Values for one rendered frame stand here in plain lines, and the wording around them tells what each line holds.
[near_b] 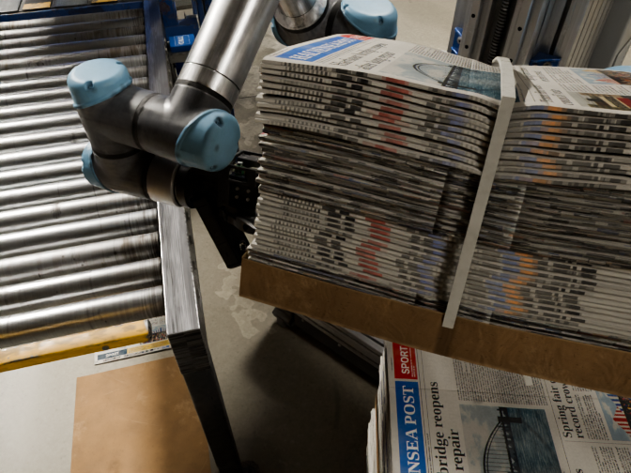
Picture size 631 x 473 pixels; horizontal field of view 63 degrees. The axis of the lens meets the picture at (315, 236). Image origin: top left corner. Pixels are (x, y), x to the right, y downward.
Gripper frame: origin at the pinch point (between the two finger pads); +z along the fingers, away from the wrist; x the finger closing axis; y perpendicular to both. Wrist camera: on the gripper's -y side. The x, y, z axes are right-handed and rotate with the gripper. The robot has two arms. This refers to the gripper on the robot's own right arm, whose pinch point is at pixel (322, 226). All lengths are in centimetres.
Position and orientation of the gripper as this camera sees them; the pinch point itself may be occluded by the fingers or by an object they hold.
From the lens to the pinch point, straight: 68.3
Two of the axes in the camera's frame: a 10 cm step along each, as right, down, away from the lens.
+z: 9.5, 2.2, -2.2
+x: 2.9, -3.9, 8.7
